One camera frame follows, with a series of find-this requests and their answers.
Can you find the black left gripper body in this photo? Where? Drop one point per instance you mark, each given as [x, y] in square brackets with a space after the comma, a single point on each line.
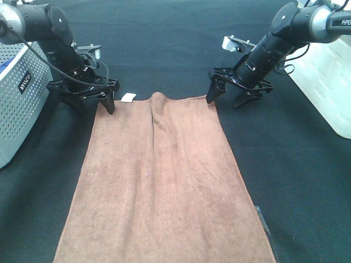
[99, 87]

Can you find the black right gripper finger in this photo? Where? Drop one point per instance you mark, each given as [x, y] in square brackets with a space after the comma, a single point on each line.
[244, 98]
[217, 88]

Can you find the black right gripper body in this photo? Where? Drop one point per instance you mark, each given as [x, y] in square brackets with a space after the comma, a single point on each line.
[227, 75]

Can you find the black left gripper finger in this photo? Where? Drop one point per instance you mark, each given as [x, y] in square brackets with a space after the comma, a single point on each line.
[73, 101]
[107, 100]

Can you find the brown towel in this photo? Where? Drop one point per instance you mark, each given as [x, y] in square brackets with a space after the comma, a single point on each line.
[159, 183]

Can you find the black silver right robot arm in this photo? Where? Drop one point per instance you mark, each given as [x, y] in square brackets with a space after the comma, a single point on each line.
[291, 28]

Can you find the white towel label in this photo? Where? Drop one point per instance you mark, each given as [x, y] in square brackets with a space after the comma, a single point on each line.
[128, 97]

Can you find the blue towel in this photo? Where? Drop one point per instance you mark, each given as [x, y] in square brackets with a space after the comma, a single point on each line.
[4, 66]

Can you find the grey perforated plastic basket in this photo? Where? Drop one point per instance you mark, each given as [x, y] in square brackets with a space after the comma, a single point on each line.
[23, 95]

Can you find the white plastic container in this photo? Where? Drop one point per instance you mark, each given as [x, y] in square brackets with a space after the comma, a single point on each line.
[323, 75]

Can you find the black table mat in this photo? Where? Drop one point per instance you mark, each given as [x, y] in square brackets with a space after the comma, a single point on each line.
[295, 167]

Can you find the clear tape strip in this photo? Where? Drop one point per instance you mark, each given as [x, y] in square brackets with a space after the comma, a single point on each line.
[263, 221]

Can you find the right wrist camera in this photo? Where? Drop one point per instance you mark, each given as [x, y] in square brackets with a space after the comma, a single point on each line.
[233, 44]

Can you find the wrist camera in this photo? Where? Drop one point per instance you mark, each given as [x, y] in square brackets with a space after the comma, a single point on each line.
[233, 44]
[95, 50]

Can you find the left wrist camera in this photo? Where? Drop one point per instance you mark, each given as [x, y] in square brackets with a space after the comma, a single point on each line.
[95, 50]

